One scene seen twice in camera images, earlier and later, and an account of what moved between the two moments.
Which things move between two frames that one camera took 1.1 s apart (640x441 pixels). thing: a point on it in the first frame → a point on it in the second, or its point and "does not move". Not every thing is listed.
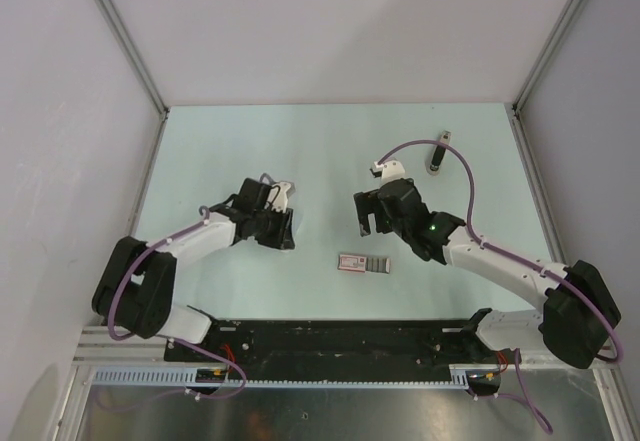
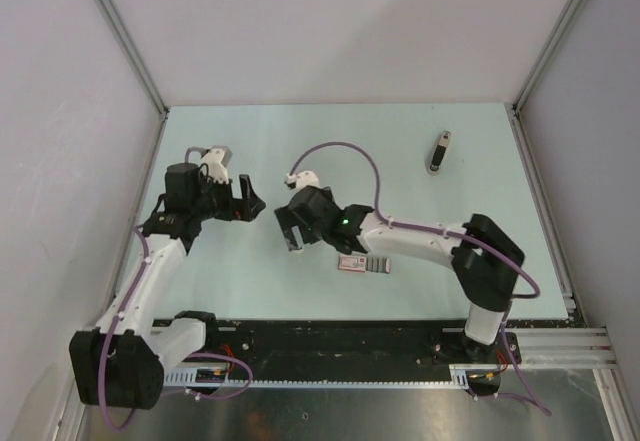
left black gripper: [283, 238] → [244, 209]
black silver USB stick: [441, 150] does not move
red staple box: [363, 264] does not move
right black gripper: [365, 203] → [288, 220]
